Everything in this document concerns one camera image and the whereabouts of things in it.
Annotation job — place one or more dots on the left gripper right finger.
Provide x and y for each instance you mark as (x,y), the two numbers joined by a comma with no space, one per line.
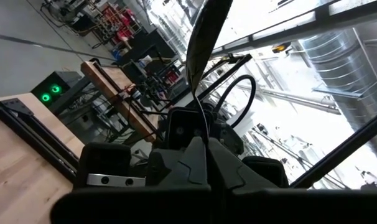
(285,207)

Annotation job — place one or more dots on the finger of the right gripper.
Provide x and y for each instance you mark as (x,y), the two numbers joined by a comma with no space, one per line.
(183,127)

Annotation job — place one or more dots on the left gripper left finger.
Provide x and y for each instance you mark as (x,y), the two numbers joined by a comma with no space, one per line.
(129,205)

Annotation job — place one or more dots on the wooden workbench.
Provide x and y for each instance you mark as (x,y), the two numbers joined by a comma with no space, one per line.
(114,90)

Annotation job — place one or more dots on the red parts shelf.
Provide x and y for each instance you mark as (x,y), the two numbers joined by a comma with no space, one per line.
(120,25)

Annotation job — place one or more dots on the black box with green lights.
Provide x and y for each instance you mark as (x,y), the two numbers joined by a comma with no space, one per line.
(51,88)

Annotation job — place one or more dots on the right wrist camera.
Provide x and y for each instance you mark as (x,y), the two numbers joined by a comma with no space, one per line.
(107,161)

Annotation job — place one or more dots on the silver ventilation duct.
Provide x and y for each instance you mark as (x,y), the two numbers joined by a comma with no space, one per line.
(347,68)

